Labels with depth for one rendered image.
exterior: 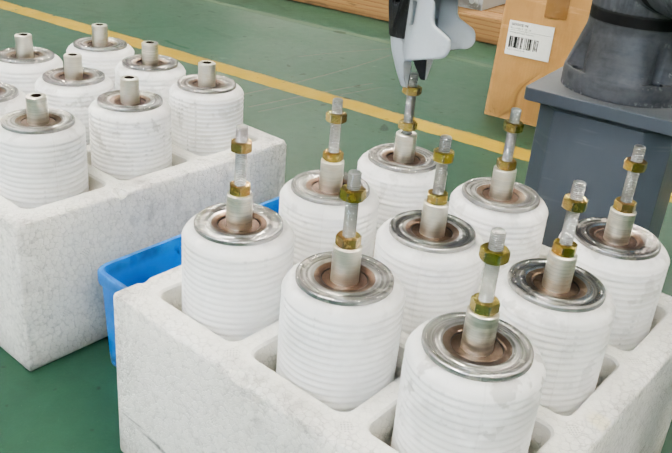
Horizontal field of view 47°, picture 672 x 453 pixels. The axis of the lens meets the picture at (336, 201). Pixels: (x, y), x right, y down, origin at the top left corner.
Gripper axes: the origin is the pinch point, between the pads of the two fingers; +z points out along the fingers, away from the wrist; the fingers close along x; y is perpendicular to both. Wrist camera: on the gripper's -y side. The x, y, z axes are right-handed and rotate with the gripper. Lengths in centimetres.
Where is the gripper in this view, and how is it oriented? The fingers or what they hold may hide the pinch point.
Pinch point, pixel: (409, 68)
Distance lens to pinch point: 80.7
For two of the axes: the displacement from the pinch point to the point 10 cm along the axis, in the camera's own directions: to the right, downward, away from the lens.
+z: -0.8, 9.0, 4.2
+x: 5.5, -3.1, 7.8
